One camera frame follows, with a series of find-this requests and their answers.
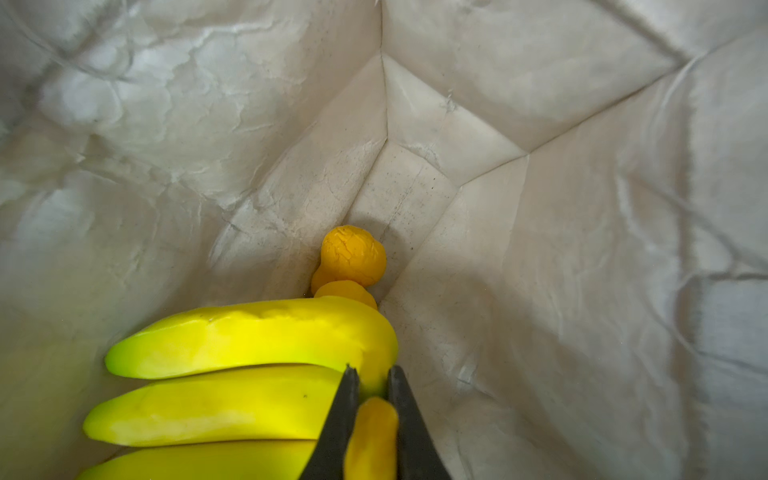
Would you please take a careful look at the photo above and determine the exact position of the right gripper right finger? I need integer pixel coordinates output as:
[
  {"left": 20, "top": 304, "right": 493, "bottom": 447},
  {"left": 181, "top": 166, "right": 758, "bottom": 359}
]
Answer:
[{"left": 387, "top": 365, "right": 451, "bottom": 480}]

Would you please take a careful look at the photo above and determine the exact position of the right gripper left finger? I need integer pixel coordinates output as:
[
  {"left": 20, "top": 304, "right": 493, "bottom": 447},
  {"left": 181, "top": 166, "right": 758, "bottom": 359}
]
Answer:
[{"left": 299, "top": 366, "right": 360, "bottom": 480}]

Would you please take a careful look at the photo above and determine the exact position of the yellow green banana bunch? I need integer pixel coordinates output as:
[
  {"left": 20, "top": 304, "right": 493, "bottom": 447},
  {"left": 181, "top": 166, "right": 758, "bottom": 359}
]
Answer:
[{"left": 83, "top": 296, "right": 399, "bottom": 479}]

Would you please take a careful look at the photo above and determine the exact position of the orange yellow mango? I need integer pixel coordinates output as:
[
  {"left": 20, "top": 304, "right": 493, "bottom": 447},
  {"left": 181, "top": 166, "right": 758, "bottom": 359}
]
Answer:
[{"left": 310, "top": 225, "right": 387, "bottom": 294}]

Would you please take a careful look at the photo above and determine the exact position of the cream canvas grocery bag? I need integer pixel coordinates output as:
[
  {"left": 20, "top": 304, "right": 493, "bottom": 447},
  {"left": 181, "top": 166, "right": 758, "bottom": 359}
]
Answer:
[{"left": 1, "top": 1, "right": 767, "bottom": 479}]

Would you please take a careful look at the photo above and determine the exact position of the yellow red apple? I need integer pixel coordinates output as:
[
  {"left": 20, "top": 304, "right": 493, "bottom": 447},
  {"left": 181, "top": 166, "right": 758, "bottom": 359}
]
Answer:
[{"left": 314, "top": 280, "right": 378, "bottom": 310}]

